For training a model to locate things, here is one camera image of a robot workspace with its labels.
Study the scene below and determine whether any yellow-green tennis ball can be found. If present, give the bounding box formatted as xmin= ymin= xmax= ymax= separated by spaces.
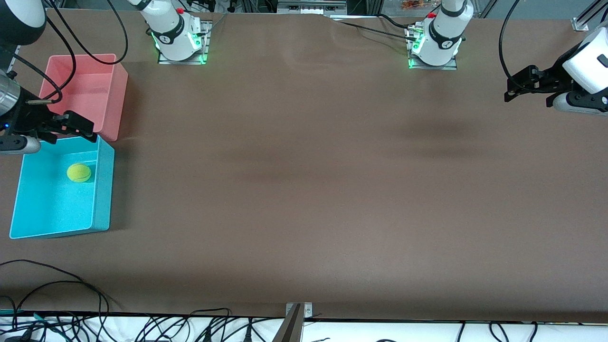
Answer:
xmin=66 ymin=163 xmax=92 ymax=183

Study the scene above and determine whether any pink plastic bin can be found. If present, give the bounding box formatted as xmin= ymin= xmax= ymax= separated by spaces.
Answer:
xmin=38 ymin=54 xmax=129 ymax=142

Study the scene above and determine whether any blue plastic bin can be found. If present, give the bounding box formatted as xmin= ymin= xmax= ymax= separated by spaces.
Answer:
xmin=9 ymin=134 xmax=115 ymax=239

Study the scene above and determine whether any aluminium extrusion bar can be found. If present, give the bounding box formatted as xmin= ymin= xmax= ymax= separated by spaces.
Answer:
xmin=571 ymin=0 xmax=608 ymax=32

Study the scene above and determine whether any grey metal device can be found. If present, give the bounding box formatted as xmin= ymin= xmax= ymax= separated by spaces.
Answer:
xmin=277 ymin=0 xmax=348 ymax=15

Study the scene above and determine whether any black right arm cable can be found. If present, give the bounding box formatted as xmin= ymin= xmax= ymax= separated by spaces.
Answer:
xmin=45 ymin=0 xmax=129 ymax=65

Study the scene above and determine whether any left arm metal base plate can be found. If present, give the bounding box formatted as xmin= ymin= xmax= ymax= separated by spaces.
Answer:
xmin=407 ymin=26 xmax=458 ymax=70

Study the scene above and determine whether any long black table cable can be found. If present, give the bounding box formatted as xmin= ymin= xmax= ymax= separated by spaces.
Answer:
xmin=0 ymin=259 xmax=111 ymax=328

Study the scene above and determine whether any looped black table cable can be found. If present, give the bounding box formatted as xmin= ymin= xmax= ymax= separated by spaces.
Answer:
xmin=12 ymin=280 xmax=95 ymax=316

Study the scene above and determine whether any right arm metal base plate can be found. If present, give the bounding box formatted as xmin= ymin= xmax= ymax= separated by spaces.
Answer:
xmin=157 ymin=20 xmax=212 ymax=65

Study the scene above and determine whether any black base power cable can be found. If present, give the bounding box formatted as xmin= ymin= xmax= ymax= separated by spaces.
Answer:
xmin=332 ymin=18 xmax=415 ymax=41

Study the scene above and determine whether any teal cable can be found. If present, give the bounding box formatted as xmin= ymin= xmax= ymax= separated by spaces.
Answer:
xmin=0 ymin=310 xmax=65 ymax=335

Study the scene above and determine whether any grey camera mount pole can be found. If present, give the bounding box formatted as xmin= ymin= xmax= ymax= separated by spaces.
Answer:
xmin=273 ymin=304 xmax=304 ymax=342

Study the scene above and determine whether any small metal table bracket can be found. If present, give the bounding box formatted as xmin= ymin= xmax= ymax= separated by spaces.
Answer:
xmin=285 ymin=302 xmax=314 ymax=320

